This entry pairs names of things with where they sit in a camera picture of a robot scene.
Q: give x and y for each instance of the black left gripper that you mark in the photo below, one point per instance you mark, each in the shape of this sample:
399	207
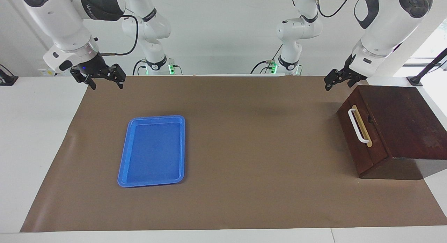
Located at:
349	72

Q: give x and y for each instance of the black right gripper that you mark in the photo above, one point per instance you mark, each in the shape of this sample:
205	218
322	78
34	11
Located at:
91	65

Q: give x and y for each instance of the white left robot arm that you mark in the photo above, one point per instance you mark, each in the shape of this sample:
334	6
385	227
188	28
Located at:
384	30

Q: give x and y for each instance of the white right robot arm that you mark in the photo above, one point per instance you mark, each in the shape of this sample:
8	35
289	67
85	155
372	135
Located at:
63	23

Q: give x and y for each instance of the yellow label sticker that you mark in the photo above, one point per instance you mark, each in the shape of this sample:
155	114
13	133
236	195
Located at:
49	72

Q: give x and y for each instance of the dark brown wooden cabinet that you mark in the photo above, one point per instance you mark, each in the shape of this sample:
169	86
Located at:
408	120

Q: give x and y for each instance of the black stand with base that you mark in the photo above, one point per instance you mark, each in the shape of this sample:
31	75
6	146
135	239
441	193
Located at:
427	66

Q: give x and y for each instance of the blue plastic tray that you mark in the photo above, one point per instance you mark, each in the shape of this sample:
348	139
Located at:
153	152

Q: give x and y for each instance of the brown table mat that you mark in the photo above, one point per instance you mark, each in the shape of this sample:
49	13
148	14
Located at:
244	148

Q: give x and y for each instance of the black clamp mount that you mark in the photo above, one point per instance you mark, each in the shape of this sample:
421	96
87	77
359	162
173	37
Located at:
7	79

